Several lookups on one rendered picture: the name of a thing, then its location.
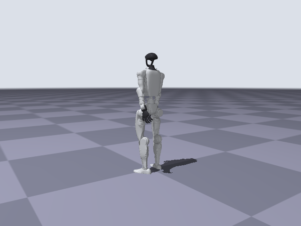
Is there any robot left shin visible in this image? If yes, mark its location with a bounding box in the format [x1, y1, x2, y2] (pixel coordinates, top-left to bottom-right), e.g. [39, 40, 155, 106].
[139, 138, 149, 170]

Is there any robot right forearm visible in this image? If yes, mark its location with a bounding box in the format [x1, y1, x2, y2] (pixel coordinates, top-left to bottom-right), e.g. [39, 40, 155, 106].
[155, 93, 161, 105]

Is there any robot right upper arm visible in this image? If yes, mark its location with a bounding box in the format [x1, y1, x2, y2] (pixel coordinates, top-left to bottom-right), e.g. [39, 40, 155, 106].
[158, 73, 165, 94]

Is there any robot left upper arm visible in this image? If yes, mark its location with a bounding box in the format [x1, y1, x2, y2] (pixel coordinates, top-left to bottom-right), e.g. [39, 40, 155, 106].
[137, 70, 146, 93]

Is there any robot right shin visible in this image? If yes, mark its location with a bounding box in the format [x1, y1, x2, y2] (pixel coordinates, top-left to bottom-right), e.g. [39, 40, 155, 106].
[153, 136, 162, 165]

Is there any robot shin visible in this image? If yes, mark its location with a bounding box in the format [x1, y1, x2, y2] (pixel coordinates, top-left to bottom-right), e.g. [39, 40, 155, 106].
[153, 136, 162, 165]
[139, 138, 149, 170]

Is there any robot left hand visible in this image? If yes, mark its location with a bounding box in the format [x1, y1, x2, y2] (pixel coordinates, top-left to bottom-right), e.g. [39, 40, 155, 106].
[141, 105, 153, 123]

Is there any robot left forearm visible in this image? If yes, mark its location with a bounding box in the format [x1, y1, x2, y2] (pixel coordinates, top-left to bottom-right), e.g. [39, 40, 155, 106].
[136, 88, 145, 110]

